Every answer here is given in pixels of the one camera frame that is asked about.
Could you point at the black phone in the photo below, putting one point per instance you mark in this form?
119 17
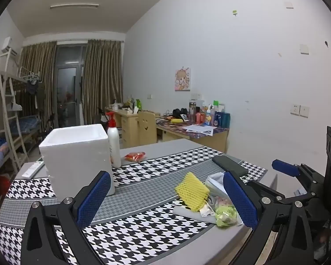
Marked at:
230 165

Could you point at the white pump bottle red cap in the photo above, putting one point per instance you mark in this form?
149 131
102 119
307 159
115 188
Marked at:
114 146

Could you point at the white air conditioner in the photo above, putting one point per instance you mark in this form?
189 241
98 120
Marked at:
8 45

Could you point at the red bag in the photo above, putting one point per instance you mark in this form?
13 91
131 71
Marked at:
0 186

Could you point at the green bottle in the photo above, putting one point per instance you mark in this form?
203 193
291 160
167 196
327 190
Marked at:
138 105

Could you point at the ceiling tube light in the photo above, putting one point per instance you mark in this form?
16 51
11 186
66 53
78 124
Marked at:
74 6

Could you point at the white remote control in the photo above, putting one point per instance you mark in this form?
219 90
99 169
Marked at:
31 169

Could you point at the glass balcony door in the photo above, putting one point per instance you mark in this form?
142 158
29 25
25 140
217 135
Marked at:
69 88

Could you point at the green packet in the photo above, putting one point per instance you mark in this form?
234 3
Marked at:
226 214

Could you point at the cartoon wall poster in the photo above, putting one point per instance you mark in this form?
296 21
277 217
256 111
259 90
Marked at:
183 79

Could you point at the black headphones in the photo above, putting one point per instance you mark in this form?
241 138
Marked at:
179 112

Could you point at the person's right hand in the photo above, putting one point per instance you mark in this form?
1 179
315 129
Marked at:
324 236

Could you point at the brown curtain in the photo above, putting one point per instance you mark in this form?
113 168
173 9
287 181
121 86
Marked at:
102 82
41 88

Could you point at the yellow tube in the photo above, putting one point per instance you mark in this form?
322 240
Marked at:
177 121

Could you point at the wooden desk with patterned mat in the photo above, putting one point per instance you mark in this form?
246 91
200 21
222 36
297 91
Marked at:
204 139

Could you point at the houndstooth table mat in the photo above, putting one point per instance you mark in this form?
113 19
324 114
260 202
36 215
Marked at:
143 226

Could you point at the yellow foam net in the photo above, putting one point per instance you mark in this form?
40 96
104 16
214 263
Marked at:
192 191

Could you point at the white metal bunk bed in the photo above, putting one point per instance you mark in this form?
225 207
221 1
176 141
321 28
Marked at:
9 110

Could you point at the row of toiletry bottles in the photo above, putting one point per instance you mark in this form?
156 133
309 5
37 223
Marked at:
209 116

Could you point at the double wall socket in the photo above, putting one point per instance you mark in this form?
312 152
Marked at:
299 109

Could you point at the hanging dark clothes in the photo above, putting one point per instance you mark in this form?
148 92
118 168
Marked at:
33 87

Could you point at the blue plaid mattress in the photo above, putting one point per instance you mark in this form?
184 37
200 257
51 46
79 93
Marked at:
29 124

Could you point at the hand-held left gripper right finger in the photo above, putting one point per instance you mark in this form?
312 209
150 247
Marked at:
240 203

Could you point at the white foam box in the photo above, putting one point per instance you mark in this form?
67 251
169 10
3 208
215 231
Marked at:
71 157

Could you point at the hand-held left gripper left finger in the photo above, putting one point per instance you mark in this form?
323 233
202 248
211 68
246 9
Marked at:
95 198

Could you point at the white plastic bag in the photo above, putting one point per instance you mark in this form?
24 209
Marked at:
215 183

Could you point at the small white wrapper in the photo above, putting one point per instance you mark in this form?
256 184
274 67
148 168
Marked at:
207 209

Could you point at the white wall plate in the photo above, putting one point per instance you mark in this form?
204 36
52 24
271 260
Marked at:
304 48
288 4

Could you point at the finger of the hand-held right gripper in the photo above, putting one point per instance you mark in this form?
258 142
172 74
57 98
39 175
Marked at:
285 167
267 189

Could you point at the orange snack packet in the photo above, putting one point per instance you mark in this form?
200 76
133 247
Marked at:
135 156

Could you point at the printed papers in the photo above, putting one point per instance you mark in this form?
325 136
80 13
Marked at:
200 129

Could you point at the wooden chair with smiley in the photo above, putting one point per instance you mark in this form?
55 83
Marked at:
147 128

